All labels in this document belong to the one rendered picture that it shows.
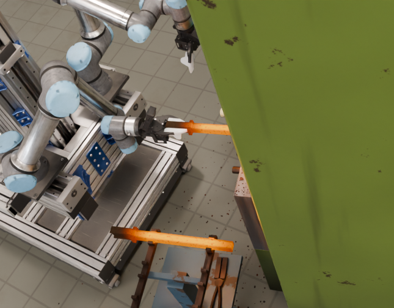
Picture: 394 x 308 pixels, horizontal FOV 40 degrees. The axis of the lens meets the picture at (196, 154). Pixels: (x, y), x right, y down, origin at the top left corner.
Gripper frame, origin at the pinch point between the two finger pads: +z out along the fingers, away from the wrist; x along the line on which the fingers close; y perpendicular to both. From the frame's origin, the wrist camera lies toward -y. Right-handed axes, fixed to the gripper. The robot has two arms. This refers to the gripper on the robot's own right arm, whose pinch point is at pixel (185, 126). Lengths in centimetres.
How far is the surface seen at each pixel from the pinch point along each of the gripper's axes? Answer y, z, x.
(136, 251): 101, -53, 12
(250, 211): 19.2, 26.3, 22.0
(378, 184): -52, 71, 49
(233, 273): 34, 21, 41
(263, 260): 64, 25, 22
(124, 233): 5.8, -12.3, 43.3
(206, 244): 6.6, 17.4, 42.7
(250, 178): -49, 43, 49
